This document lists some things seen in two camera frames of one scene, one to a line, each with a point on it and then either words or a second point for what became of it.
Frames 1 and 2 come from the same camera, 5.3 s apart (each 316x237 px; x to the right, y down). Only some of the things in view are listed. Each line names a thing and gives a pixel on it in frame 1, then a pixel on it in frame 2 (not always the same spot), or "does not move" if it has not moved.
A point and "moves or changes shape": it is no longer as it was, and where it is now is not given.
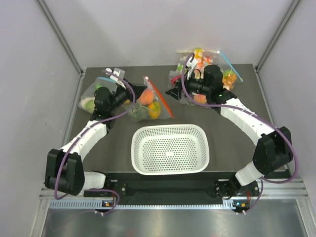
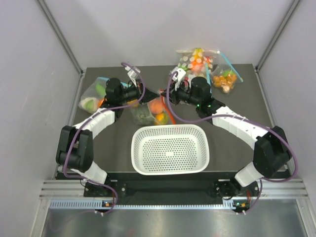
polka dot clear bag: (204, 58) does not move
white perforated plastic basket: (159, 149) does not move
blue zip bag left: (87, 101) does not move
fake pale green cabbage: (88, 104) does not move
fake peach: (146, 97) moves or changes shape
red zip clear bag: (149, 105) moves or changes shape
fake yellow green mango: (154, 109) → (162, 118)
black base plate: (205, 186) does not move
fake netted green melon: (139, 113) moves or changes shape
